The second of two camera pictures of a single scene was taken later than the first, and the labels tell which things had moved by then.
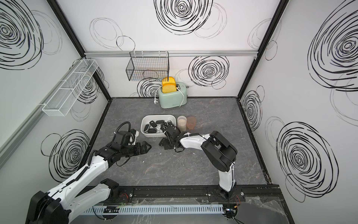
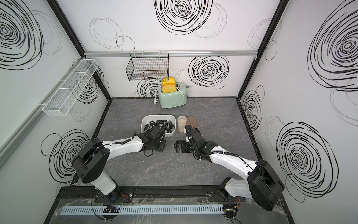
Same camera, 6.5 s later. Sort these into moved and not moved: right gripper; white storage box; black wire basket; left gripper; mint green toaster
Moved: right gripper; left gripper
Not moved: black wire basket; mint green toaster; white storage box
